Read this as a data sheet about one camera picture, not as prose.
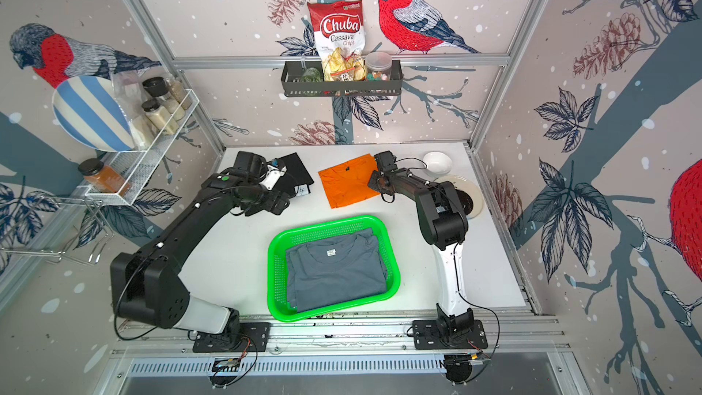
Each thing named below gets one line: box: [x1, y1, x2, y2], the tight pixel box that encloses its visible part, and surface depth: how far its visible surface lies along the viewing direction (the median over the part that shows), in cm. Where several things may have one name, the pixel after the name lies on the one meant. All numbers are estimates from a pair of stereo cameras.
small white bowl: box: [423, 150, 454, 175], surface depth 113 cm
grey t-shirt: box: [285, 227, 388, 312], surface depth 85 cm
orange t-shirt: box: [318, 153, 382, 210], surface depth 109 cm
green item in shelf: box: [299, 67, 323, 83], surface depth 94 cm
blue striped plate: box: [51, 74, 137, 153], surface depth 68 cm
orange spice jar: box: [78, 158, 131, 197], surface depth 64 cm
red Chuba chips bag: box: [307, 0, 367, 83], surface depth 84 cm
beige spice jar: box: [141, 98, 180, 136], surface depth 78 cm
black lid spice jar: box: [141, 75, 186, 122], surface depth 81 cm
